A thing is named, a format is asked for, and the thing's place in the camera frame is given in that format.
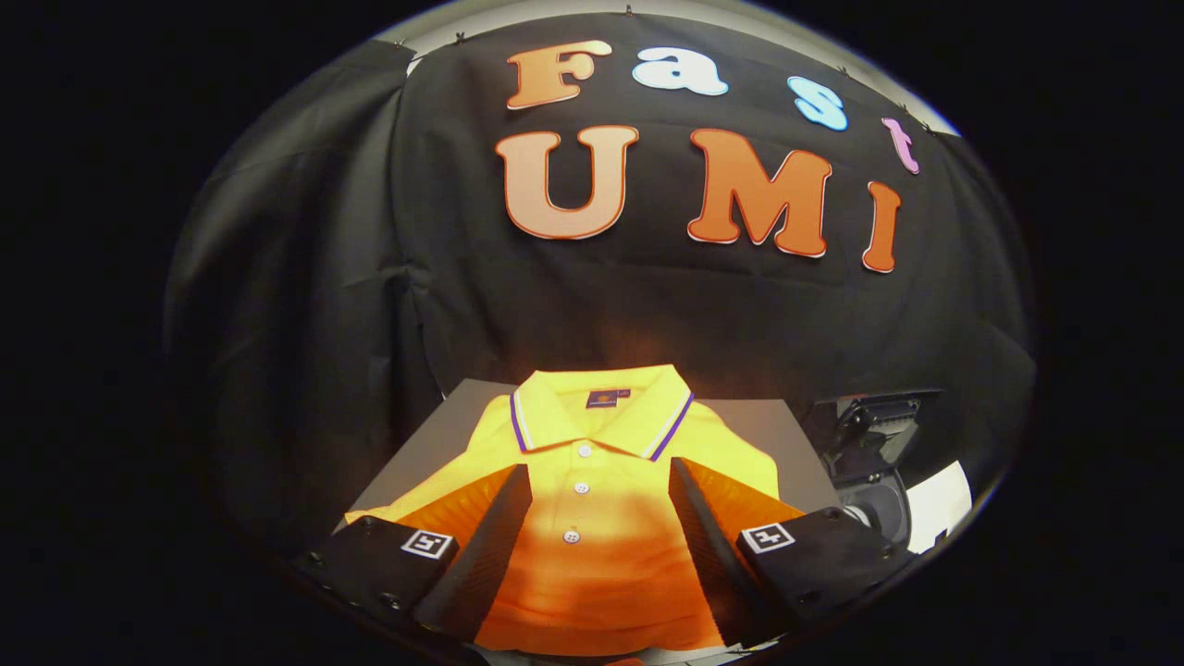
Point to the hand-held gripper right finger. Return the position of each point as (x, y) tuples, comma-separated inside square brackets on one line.
[(717, 560)]

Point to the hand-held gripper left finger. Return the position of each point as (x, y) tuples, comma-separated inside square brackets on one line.
[(481, 564)]

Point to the orange polo shirt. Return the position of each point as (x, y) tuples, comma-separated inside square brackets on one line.
[(592, 555)]

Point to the dark washing machine lid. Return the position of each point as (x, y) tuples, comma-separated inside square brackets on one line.
[(879, 421)]

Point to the grey box stand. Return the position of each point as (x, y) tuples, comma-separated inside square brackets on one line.
[(444, 435)]

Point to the white sheet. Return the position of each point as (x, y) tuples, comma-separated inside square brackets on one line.
[(939, 509)]

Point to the row of black cloth clips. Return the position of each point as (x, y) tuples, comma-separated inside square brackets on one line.
[(460, 38)]

